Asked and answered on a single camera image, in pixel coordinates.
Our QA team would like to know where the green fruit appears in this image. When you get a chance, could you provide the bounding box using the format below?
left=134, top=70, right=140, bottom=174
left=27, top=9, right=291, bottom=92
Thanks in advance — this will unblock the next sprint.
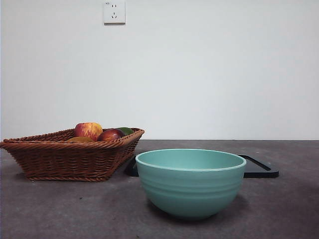
left=117, top=126, right=135, bottom=136

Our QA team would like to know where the brown wicker basket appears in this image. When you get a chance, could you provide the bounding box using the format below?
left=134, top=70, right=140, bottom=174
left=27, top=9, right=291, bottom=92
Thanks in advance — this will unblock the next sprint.
left=0, top=127, right=146, bottom=182

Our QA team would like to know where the dark red apple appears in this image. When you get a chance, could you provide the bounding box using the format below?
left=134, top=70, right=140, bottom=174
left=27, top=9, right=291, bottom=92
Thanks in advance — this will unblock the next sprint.
left=97, top=128, right=126, bottom=142

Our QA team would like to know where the white wall socket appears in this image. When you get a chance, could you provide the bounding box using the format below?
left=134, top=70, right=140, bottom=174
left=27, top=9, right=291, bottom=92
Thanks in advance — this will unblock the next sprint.
left=104, top=0, right=126, bottom=25

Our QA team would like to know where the red yellow apple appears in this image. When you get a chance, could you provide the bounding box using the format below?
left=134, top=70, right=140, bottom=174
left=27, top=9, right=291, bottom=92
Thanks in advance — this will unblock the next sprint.
left=74, top=121, right=104, bottom=141

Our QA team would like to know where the teal ribbed bowl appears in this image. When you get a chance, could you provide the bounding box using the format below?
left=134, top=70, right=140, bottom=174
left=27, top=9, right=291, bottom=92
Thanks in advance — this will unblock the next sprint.
left=135, top=148, right=247, bottom=220

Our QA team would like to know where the brown kiwifruit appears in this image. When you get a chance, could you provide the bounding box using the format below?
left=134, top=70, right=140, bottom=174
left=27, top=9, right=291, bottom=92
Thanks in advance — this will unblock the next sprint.
left=66, top=136, right=94, bottom=143

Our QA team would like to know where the black rectangular tray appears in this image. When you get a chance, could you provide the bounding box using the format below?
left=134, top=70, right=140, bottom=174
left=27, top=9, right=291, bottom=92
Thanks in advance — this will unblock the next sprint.
left=124, top=154, right=280, bottom=179

